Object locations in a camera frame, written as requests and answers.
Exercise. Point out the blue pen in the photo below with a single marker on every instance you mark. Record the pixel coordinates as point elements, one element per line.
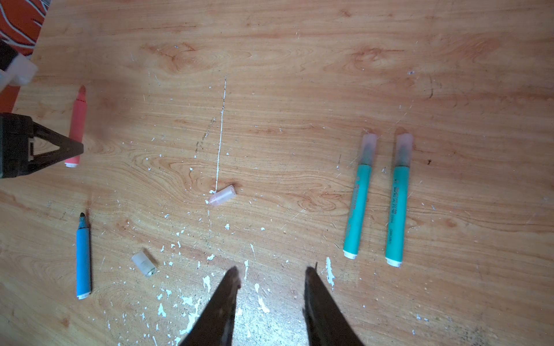
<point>83,259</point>

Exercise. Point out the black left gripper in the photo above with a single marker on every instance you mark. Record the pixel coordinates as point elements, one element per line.
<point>18,134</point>

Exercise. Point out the pinkish clear pen cap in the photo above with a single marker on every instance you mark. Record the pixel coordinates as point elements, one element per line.
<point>222,196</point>

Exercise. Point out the dark green pen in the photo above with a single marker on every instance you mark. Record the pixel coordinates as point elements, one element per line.
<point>397,216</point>

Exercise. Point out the red pen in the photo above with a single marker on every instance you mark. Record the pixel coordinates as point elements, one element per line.
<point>79,115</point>

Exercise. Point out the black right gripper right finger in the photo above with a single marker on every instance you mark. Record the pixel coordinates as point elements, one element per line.
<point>326,325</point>

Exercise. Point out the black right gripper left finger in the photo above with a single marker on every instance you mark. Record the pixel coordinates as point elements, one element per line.
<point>216,324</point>

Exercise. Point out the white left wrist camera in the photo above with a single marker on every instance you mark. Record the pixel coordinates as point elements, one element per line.
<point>16,69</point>

